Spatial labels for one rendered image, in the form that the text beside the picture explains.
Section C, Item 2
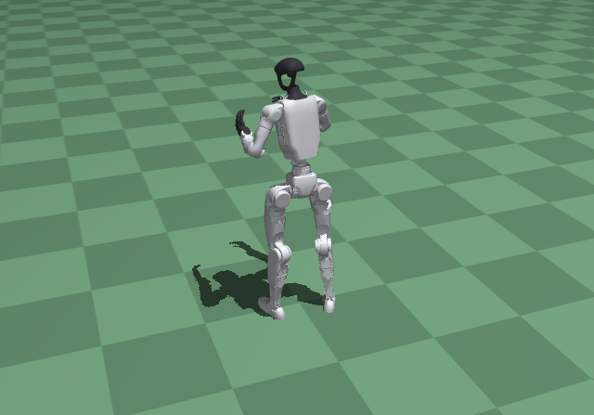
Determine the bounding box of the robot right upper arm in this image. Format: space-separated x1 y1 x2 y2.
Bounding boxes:
312 95 331 132

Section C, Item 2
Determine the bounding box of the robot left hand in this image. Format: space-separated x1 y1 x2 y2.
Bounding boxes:
235 110 251 136

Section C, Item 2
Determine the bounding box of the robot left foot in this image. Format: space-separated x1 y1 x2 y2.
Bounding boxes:
258 296 286 320

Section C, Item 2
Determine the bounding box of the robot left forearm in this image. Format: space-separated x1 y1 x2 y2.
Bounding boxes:
240 131 254 154

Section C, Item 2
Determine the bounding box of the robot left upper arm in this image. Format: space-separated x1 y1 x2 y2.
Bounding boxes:
248 103 283 158

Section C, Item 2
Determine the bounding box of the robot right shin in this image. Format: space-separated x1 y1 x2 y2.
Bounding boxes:
319 238 334 301

